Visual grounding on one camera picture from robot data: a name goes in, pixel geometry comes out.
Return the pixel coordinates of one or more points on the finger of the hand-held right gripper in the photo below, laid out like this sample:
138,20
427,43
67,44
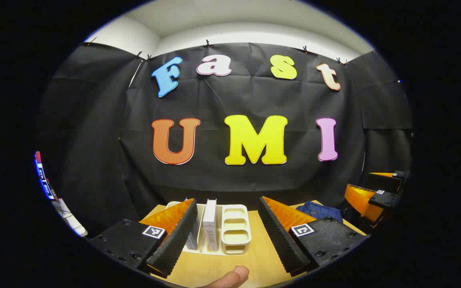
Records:
386,182
364,202

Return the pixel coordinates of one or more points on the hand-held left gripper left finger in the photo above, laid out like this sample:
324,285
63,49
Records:
178,236

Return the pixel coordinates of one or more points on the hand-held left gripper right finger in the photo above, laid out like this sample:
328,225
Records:
278,236

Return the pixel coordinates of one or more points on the grey cover book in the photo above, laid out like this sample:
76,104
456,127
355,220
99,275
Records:
193,238

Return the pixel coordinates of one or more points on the white cover book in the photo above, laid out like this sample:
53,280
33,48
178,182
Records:
210,224

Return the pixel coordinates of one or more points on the white plastic bookshelf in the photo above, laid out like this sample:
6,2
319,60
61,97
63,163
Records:
235,230

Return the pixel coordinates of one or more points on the blue schoolbag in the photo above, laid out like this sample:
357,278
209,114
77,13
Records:
318,211

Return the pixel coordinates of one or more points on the white desk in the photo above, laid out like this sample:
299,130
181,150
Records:
70,218

